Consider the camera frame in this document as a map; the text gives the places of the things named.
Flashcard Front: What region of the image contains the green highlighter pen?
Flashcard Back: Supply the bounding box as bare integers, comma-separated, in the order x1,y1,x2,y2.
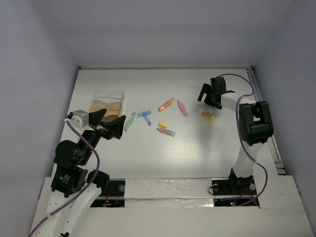
124,112,137,131

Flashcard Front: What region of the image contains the pink highlighter pen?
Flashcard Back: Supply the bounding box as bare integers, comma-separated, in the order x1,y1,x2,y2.
177,100,188,117

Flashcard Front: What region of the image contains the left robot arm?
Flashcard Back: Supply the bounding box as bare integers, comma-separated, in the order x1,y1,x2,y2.
37,109,126,237

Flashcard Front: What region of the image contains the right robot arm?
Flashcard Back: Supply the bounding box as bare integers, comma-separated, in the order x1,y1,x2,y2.
197,75,274,197

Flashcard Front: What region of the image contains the orange plastic container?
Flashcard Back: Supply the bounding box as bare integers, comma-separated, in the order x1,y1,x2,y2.
89,100,123,118

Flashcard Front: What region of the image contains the clear plastic container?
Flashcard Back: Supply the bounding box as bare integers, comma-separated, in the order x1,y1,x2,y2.
93,89,125,105

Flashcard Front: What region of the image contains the blue pen cap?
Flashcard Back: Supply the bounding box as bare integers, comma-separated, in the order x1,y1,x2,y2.
144,115,152,126

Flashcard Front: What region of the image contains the yellow highlighter pen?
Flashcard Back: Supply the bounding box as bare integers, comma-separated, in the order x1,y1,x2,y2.
207,115,215,130

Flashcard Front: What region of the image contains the blue highlighter pen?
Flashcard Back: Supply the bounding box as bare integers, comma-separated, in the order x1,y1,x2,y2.
137,110,151,116

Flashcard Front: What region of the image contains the orange highlighter pen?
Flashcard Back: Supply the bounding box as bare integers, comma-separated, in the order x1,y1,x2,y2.
158,98,175,112

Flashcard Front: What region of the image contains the short pencil in tube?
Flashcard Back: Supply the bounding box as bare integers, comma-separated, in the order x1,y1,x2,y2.
157,127,176,137

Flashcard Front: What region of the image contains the yellow eraser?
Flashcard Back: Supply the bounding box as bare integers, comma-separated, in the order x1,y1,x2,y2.
158,122,167,128

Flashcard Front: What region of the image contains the silver foil strip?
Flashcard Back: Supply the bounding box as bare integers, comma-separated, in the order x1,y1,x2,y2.
124,178,214,208

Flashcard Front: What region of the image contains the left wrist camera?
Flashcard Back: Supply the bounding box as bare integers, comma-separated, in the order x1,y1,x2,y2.
66,110,89,129

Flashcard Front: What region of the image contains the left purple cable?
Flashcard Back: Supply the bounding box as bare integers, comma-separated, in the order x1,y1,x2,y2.
27,120,101,237

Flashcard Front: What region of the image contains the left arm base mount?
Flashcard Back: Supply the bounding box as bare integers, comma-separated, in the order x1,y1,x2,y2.
90,179,125,208

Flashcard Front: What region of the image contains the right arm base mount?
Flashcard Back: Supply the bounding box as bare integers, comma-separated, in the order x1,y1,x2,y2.
207,179,260,207

